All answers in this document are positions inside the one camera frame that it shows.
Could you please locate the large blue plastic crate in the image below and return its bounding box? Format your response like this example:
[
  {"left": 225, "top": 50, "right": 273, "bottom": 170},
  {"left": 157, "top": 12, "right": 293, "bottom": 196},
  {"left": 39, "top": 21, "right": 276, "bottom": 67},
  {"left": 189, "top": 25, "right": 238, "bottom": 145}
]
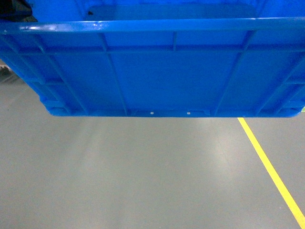
[{"left": 0, "top": 0, "right": 305, "bottom": 118}]

